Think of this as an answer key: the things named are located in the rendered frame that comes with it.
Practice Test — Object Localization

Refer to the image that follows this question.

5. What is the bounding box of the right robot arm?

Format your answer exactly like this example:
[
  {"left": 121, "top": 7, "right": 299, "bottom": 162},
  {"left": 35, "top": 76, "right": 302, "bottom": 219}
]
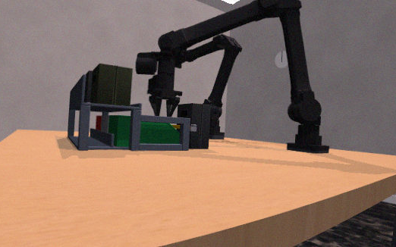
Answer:
[{"left": 173, "top": 34, "right": 242, "bottom": 136}]

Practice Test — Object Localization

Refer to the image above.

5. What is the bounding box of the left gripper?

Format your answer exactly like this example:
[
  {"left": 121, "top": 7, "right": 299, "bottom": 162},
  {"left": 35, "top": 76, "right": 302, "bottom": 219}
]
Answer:
[{"left": 147, "top": 73, "right": 182, "bottom": 117}]

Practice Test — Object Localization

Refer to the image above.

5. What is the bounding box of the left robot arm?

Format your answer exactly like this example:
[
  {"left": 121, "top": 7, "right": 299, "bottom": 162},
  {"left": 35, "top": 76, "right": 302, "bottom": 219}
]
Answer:
[{"left": 136, "top": 0, "right": 329, "bottom": 151}]

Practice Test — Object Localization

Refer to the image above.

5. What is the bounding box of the red bin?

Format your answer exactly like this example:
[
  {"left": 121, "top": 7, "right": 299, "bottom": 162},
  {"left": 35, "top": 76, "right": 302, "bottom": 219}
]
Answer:
[{"left": 96, "top": 116, "right": 102, "bottom": 130}]

